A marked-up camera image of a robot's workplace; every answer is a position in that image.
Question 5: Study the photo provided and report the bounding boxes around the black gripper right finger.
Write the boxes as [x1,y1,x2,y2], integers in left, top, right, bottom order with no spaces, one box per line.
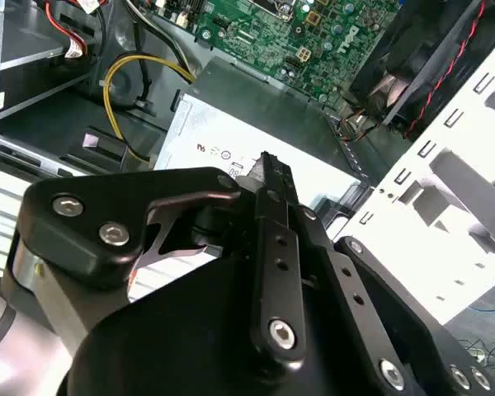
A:
[288,164,495,396]

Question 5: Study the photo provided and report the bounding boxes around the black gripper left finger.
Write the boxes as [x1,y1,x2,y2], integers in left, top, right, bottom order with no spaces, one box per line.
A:
[14,151,309,368]

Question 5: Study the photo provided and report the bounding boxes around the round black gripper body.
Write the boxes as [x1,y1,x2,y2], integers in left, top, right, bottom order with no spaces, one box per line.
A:
[65,255,380,396]

